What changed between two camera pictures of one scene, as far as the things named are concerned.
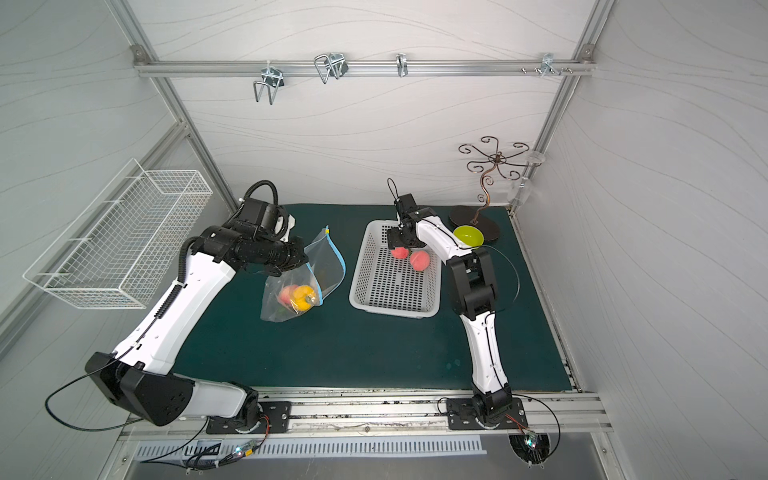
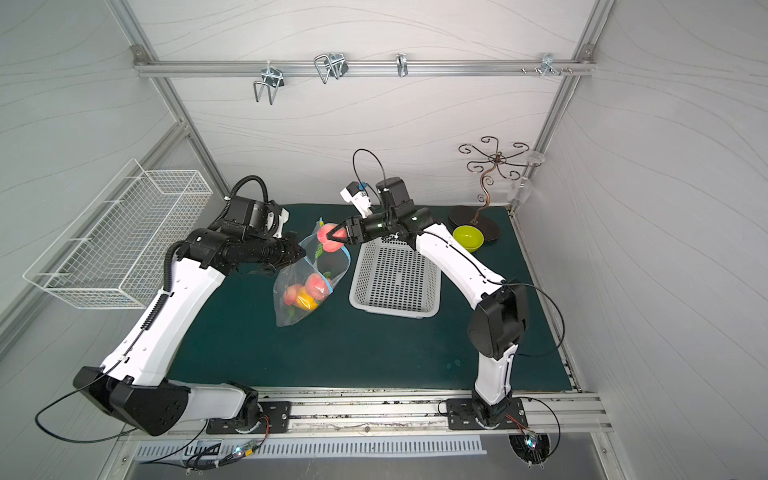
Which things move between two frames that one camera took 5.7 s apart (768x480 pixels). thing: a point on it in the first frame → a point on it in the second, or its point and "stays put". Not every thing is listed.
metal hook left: x=273 y=79 stays put
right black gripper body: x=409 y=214 → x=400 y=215
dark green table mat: x=331 y=348 stays put
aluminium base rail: x=563 y=413 stays put
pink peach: x=420 y=260 → x=329 y=245
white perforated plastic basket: x=386 y=285 stays put
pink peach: x=400 y=253 → x=317 y=286
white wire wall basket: x=121 y=246 stays put
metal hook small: x=402 y=65 stays put
